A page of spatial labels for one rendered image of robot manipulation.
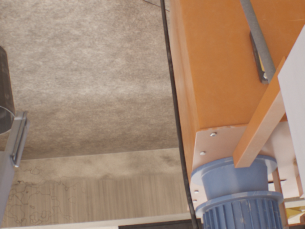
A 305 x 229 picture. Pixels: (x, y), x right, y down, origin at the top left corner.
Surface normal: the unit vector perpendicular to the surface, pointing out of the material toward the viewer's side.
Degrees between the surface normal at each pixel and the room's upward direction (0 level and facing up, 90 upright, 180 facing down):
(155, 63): 0
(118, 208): 90
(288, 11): 90
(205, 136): 0
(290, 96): 90
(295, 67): 90
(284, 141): 0
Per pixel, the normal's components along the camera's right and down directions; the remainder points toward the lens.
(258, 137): 0.11, 0.91
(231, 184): -0.33, -0.25
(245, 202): -0.04, -0.41
